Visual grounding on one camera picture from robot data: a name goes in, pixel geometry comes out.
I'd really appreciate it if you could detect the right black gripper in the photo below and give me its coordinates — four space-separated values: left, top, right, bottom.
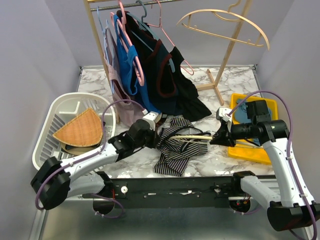
210 119 256 147

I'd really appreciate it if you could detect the striped black purple tank top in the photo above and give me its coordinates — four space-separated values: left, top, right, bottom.
154 117 212 177

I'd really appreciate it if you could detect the cream wooden hanger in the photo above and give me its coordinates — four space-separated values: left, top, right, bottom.
169 135 214 143

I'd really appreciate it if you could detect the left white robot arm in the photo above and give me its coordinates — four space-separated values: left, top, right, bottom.
30 117 157 210

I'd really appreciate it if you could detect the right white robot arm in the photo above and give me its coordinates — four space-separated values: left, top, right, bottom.
210 100 320 232

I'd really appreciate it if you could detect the pink tank top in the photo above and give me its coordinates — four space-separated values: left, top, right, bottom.
103 26 154 127

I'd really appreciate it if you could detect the navy tank top red trim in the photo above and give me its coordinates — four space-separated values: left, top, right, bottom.
125 11 182 116

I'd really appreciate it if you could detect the pink plastic hanger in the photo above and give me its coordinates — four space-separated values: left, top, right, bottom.
110 0 145 88

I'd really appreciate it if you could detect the blue tank top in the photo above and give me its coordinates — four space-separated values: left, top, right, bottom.
113 14 161 114

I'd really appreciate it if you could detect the grey blue hanger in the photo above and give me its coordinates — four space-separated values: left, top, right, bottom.
124 0 177 73

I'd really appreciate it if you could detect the light wooden hanger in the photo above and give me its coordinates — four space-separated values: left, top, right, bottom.
176 8 270 51

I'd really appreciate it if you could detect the yellow plastic tray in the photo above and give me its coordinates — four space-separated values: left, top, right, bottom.
228 96 278 165

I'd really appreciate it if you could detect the teal cloth in tray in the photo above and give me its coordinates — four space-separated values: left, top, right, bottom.
233 101 261 147

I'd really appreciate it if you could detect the black garment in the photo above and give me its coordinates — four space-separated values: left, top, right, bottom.
170 46 212 122

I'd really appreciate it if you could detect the wooden clothes rack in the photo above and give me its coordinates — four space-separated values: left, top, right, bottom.
83 0 255 123

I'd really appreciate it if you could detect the white plastic dish rack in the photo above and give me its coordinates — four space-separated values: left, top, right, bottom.
32 92 110 170

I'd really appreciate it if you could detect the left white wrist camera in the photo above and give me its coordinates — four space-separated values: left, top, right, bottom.
142 111 159 126

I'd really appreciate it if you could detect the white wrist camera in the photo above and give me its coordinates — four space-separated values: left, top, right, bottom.
216 106 232 122
142 111 159 126

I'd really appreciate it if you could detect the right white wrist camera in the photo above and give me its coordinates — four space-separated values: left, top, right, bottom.
216 106 232 122

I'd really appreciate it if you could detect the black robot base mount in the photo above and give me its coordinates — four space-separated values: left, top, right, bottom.
82 174 266 210

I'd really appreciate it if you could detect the pink wire hanger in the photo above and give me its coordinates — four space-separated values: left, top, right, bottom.
149 0 195 76

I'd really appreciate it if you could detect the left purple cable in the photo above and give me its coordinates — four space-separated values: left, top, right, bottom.
34 99 149 211

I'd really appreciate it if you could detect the light blue wire hanger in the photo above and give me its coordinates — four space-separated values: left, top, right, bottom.
96 6 118 93

